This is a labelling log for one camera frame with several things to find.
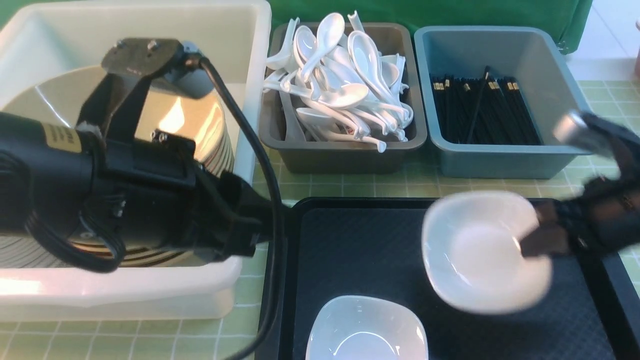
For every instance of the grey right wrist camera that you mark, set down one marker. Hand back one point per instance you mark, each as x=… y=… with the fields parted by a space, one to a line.
x=595 y=134

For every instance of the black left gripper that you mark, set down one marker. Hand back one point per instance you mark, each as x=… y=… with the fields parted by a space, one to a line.
x=156 y=195

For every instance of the beige noodle bowl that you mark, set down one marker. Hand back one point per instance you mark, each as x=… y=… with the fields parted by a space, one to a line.
x=58 y=101

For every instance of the stack of white plates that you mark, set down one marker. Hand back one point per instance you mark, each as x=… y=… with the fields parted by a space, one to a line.
x=26 y=253

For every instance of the black plastic serving tray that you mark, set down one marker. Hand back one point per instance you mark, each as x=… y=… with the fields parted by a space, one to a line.
x=372 y=247

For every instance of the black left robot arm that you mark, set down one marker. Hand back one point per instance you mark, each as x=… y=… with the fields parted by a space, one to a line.
x=86 y=204

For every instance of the grey plastic spoon bin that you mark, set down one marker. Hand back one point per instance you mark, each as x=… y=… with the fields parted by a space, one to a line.
x=312 y=157

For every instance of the stack of beige bowls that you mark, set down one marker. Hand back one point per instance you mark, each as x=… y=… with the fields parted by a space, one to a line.
x=150 y=255

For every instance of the black chopstick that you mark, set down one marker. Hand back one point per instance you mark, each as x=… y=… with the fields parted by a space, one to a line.
x=477 y=105

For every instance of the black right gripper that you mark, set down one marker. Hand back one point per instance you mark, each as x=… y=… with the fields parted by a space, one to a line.
x=603 y=220

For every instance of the large white plastic tub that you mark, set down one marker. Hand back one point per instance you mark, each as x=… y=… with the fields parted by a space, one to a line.
x=45 y=40

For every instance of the pile of white soup spoons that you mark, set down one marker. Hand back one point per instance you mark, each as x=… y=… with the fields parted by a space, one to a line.
x=353 y=95

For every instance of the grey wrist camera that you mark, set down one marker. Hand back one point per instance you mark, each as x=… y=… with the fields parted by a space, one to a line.
x=595 y=134
x=132 y=68

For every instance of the white soup spoon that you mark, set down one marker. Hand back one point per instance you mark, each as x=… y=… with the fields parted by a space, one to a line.
x=329 y=33

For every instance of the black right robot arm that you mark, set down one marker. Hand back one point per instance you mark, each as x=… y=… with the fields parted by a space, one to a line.
x=602 y=220

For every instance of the pile of black chopsticks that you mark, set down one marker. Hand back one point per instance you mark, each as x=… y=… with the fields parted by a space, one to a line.
x=504 y=117

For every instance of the blue-grey plastic chopstick bin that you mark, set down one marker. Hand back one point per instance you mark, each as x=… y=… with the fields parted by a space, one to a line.
x=530 y=56

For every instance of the white square dish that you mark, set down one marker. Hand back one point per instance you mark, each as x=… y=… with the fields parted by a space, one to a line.
x=353 y=327
x=471 y=250

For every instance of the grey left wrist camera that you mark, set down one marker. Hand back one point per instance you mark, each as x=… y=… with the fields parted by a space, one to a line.
x=132 y=68

